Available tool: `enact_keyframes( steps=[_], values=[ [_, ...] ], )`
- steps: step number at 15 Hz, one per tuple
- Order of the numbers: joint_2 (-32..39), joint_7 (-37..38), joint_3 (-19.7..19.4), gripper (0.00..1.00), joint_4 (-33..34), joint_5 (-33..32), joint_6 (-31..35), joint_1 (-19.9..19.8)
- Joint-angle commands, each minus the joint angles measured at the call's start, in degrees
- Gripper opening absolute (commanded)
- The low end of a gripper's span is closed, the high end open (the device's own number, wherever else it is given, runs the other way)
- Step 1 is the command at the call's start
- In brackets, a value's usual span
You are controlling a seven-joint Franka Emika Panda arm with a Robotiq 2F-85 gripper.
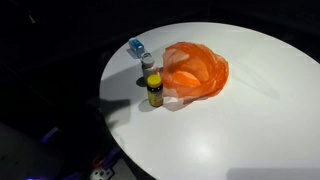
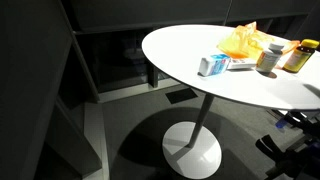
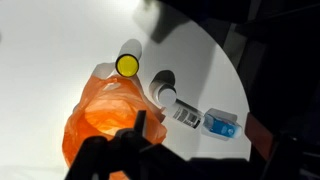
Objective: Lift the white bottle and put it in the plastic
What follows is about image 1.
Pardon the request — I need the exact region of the yellow-capped amber vitamin bottle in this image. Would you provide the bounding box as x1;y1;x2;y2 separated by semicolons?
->
147;74;163;107

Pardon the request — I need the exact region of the red and purple clamp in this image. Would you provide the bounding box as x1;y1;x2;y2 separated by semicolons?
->
92;147;121;168

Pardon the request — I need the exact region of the orange plastic bag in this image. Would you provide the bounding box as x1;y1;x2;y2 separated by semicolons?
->
162;42;229;99

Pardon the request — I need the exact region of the small blue box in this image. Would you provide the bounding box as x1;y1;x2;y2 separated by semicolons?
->
128;38;145;58

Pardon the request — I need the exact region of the white pill bottle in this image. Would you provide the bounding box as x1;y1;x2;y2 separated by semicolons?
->
141;53;158;81

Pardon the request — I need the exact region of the perforated metal plate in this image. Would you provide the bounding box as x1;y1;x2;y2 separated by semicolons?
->
88;167;115;180

